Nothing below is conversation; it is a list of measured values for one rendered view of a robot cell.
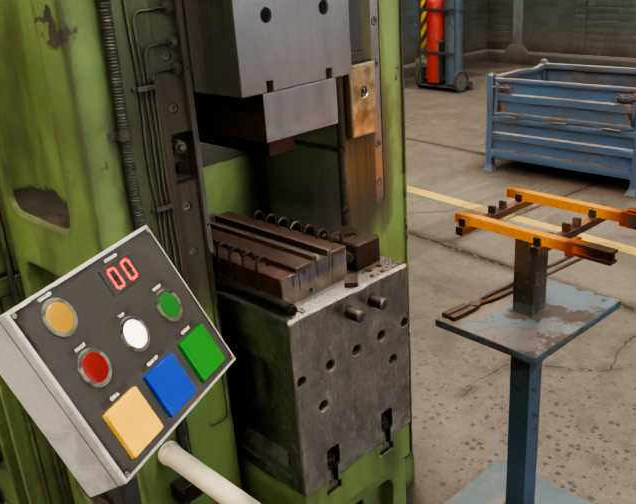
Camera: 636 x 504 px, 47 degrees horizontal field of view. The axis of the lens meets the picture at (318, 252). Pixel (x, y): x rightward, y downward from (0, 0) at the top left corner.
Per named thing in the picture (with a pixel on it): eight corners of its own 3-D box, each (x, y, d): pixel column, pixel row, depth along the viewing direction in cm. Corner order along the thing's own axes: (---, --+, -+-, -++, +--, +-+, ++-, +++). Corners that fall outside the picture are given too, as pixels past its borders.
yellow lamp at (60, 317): (83, 328, 103) (77, 300, 101) (52, 341, 100) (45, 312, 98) (72, 321, 105) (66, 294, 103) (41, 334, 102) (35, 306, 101)
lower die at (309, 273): (347, 277, 169) (345, 242, 165) (282, 308, 156) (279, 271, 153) (232, 238, 197) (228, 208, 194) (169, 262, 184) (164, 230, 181)
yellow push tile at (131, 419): (165, 426, 108) (136, 385, 107) (136, 458, 102) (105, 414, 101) (156, 430, 109) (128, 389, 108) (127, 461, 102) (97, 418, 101)
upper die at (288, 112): (338, 123, 155) (336, 77, 152) (267, 143, 143) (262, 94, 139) (216, 105, 184) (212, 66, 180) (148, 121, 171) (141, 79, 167)
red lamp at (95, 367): (118, 377, 104) (112, 350, 103) (88, 391, 101) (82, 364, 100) (106, 370, 106) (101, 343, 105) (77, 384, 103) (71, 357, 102)
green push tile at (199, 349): (226, 358, 125) (202, 322, 124) (205, 381, 119) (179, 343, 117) (218, 361, 126) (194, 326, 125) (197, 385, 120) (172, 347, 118)
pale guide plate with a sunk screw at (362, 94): (377, 131, 183) (375, 61, 177) (353, 138, 177) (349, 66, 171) (371, 130, 185) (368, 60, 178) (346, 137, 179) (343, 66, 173)
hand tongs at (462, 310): (579, 252, 225) (580, 248, 224) (592, 256, 221) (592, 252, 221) (441, 316, 192) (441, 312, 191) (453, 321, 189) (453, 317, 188)
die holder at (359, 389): (411, 422, 191) (408, 262, 174) (305, 498, 166) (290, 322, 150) (268, 353, 228) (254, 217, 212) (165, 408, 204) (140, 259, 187)
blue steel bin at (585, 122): (687, 169, 527) (700, 66, 500) (636, 197, 479) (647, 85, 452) (537, 147, 610) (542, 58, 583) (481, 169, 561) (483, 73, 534)
